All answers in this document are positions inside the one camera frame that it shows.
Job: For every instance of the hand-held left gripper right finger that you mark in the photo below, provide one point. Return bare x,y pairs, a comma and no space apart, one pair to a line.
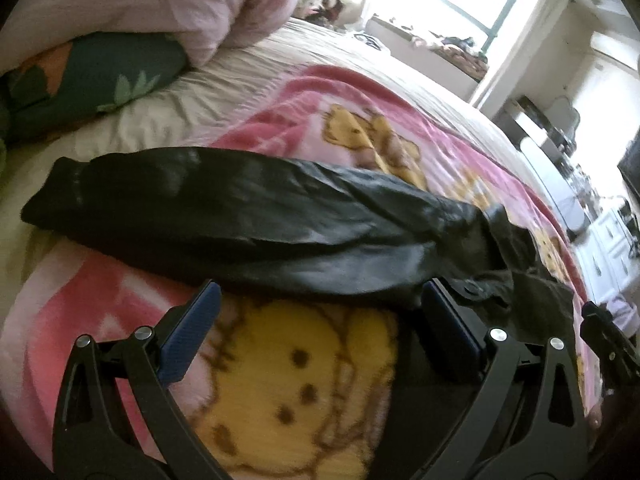
452,330

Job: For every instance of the green floral pillow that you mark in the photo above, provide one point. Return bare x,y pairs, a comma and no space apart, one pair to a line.
90,75

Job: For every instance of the black leather jacket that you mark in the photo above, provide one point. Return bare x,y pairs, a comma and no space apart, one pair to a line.
250,220

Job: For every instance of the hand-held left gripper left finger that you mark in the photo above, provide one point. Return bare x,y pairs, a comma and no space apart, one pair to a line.
192,325

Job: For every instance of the pink comforter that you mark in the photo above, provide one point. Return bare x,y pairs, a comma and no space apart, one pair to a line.
150,0

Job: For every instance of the beige bedsheet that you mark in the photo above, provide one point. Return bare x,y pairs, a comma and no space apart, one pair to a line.
240,75

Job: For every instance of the white rounded cabinet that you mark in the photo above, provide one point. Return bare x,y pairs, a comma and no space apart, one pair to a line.
545,170

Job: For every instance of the pink cartoon printed blanket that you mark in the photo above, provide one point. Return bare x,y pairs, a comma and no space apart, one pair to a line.
300,385

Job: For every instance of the white dresser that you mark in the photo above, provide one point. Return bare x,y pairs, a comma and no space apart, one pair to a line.
612,250

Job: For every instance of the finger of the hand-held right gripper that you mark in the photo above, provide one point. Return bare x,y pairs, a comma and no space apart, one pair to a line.
612,345

